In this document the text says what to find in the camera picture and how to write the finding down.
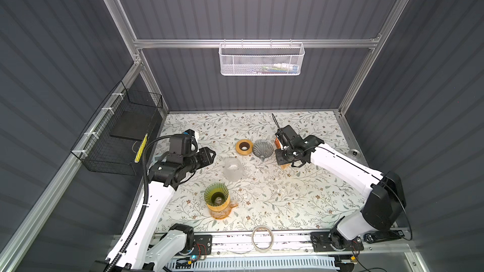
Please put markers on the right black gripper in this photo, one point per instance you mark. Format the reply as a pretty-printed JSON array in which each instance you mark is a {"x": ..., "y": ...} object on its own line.
[{"x": 285, "y": 149}]

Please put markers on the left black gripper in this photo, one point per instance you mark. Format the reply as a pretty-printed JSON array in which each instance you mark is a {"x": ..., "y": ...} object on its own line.
[{"x": 204, "y": 157}]

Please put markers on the grey glass dripper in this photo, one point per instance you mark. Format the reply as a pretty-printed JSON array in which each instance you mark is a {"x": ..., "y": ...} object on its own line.
[{"x": 262, "y": 149}]

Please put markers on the green glass dripper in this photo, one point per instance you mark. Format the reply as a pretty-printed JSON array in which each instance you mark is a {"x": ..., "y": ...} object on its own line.
[{"x": 216, "y": 194}]

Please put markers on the orange glass carafe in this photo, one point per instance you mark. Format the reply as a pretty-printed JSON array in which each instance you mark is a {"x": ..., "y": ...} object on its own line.
[{"x": 224, "y": 214}]

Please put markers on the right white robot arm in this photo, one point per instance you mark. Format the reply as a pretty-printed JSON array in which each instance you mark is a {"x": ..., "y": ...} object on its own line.
[{"x": 383, "y": 193}]

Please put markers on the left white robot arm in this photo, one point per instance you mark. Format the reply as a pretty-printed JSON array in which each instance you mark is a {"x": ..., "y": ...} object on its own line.
[{"x": 133, "y": 251}]

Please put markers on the orange coffee filter box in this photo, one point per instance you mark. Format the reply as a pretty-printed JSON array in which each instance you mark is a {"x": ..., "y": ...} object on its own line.
[{"x": 278, "y": 144}]

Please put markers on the yellow striped stick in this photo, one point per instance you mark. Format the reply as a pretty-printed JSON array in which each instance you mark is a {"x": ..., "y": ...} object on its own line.
[{"x": 141, "y": 149}]

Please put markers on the clear plastic bottle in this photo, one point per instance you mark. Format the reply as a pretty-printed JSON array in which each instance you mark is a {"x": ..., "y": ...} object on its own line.
[{"x": 354, "y": 153}]

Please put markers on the tape roll centre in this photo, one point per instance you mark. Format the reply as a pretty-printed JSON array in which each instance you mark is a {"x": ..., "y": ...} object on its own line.
[{"x": 262, "y": 238}]

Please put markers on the black remote device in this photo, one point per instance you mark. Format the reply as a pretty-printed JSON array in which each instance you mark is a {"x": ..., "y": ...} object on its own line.
[{"x": 383, "y": 236}]

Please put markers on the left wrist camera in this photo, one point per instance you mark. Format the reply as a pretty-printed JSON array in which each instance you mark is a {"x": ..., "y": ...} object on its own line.
[{"x": 192, "y": 133}]

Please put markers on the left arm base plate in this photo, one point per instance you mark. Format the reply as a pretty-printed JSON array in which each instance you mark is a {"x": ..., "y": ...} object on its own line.
[{"x": 202, "y": 246}]

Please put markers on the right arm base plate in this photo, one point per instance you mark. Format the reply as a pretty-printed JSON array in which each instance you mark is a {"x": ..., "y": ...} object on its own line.
[{"x": 326, "y": 241}]

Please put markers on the black wire basket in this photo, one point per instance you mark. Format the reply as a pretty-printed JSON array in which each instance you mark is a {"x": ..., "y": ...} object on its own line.
[{"x": 110, "y": 142}]

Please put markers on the white wire basket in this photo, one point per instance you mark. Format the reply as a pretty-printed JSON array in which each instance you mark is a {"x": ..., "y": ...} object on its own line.
[{"x": 261, "y": 58}]

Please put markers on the white vented cable duct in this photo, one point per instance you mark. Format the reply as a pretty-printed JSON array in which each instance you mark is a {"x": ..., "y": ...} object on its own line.
[{"x": 257, "y": 263}]

